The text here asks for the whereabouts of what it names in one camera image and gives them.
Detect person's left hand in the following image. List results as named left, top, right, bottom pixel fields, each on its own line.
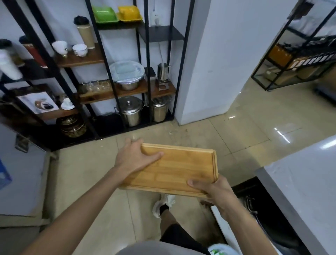
left=114, top=138, right=165, bottom=175

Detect person's right hand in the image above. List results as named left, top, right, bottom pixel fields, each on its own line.
left=187, top=174, right=244, bottom=220

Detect person's left forearm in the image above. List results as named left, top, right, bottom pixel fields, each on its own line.
left=21, top=165, right=129, bottom=255

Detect person's right forearm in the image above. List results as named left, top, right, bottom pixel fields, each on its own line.
left=223, top=207, right=280, bottom=255

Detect person's right leg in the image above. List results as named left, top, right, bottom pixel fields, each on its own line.
left=159, top=204, right=184, bottom=237

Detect person's black shorts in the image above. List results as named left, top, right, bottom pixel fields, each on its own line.
left=159, top=223, right=210, bottom=255

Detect person's right white shoe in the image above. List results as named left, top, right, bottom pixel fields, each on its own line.
left=152, top=194, right=176, bottom=219

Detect person's light grey shirt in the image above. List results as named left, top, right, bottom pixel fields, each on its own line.
left=115, top=240, right=210, bottom=255

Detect white lower table shelf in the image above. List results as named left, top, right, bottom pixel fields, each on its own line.
left=210, top=205, right=245, bottom=255

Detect large steel pot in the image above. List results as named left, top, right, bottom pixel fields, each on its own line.
left=113, top=96, right=145, bottom=128

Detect black wok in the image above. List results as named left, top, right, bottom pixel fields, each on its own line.
left=232, top=184, right=289, bottom=237

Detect trash bin with blue liner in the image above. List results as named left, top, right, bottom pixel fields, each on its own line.
left=207, top=243, right=234, bottom=255

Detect small steel pot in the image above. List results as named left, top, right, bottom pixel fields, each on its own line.
left=150, top=96, right=173, bottom=123

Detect stack of brass bowls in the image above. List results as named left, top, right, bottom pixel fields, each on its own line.
left=56, top=115, right=87, bottom=138

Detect grey marble table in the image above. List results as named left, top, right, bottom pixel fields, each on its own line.
left=254, top=135, right=336, bottom=255

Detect white cup on saucer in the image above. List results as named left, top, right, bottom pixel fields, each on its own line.
left=61, top=97, right=76, bottom=110

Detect foil covered steel bowl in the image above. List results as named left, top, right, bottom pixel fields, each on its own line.
left=108, top=60, right=145, bottom=92

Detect steel milk pitcher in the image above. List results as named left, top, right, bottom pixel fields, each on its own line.
left=157, top=63, right=171, bottom=82

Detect tall black metal shelf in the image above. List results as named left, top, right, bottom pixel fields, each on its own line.
left=85, top=0, right=196, bottom=140

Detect grey metal cabinet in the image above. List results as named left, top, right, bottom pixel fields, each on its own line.
left=0, top=123, right=52, bottom=219

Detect picture booklet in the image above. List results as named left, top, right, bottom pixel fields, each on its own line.
left=17, top=91, right=60, bottom=115

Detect black goods rack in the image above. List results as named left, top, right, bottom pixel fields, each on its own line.
left=251, top=0, right=336, bottom=92

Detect white patterned teacup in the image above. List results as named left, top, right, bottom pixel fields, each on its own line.
left=72, top=44, right=89, bottom=58

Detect bamboo tumbler black lid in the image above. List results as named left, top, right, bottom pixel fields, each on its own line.
left=73, top=15, right=96, bottom=50

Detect white footed teacup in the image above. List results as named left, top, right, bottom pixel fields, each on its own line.
left=51, top=41, right=69, bottom=57

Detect yellow square dish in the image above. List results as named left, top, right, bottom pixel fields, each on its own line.
left=117, top=5, right=143, bottom=23

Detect green square dish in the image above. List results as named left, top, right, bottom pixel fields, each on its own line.
left=92, top=6, right=119, bottom=24

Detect white paper cup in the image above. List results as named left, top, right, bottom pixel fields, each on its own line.
left=0, top=48, right=23, bottom=81

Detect orange carton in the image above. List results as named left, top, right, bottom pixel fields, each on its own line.
left=269, top=44, right=292, bottom=66

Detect white wall socket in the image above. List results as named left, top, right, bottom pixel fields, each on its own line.
left=151, top=10, right=162, bottom=27

